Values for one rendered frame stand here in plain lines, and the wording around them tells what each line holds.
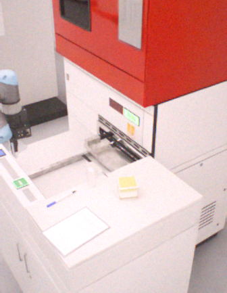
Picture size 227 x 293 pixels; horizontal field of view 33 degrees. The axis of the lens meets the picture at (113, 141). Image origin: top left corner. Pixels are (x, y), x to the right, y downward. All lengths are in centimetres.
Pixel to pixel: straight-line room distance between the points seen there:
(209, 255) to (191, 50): 146
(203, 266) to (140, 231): 123
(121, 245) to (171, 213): 24
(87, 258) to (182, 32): 95
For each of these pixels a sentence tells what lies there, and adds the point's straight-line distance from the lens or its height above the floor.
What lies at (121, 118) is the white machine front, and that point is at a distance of 192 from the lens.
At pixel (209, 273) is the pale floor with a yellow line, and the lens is 261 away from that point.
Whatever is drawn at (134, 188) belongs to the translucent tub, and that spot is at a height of 103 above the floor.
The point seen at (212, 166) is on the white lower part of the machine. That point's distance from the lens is 224.
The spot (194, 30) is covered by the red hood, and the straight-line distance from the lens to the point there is 169.
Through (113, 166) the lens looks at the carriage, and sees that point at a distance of 188.
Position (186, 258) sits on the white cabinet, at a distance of 183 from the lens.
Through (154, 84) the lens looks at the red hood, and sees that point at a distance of 163.
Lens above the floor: 201
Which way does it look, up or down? 33 degrees down
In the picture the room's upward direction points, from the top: straight up
